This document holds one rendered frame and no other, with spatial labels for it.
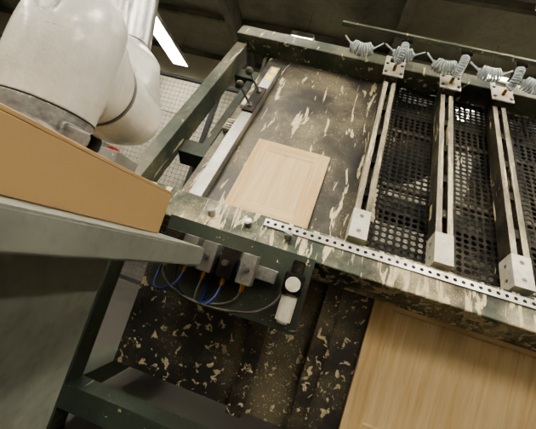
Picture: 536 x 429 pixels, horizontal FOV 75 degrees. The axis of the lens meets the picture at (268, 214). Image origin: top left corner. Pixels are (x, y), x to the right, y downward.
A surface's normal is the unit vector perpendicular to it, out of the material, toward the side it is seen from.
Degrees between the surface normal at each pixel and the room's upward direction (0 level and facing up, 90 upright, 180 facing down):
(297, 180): 59
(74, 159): 90
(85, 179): 90
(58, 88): 96
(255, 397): 90
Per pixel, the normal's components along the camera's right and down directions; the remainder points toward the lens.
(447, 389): -0.11, -0.15
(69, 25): 0.46, -0.06
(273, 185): 0.06, -0.61
